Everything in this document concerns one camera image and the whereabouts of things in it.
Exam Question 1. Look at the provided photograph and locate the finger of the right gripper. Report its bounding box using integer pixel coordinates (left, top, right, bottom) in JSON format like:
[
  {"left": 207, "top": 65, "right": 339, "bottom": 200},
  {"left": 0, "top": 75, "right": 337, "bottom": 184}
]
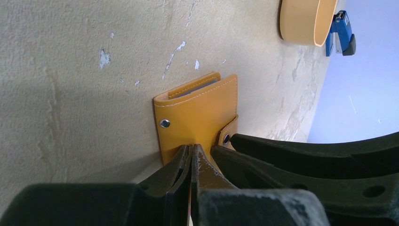
[
  {"left": 230, "top": 133, "right": 399, "bottom": 179},
  {"left": 210, "top": 146, "right": 399, "bottom": 226}
]

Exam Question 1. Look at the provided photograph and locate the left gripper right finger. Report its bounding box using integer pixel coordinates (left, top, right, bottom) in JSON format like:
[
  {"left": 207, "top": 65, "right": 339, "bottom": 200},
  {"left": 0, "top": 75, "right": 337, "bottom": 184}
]
[{"left": 191, "top": 144, "right": 330, "bottom": 226}]

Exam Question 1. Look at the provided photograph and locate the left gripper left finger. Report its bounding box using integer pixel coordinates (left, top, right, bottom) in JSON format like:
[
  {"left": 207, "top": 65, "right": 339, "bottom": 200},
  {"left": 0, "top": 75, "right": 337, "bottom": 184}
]
[{"left": 0, "top": 145, "right": 192, "bottom": 226}]

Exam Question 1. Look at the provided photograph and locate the blue black stapler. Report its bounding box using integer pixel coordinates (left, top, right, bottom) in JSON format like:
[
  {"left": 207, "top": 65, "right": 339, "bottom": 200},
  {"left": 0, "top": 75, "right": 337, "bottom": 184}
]
[{"left": 326, "top": 10, "right": 356, "bottom": 57}]

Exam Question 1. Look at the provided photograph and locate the orange oval tray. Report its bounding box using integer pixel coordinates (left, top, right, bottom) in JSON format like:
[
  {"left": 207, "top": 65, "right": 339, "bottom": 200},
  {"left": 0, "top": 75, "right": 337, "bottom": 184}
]
[{"left": 279, "top": 0, "right": 337, "bottom": 47}]

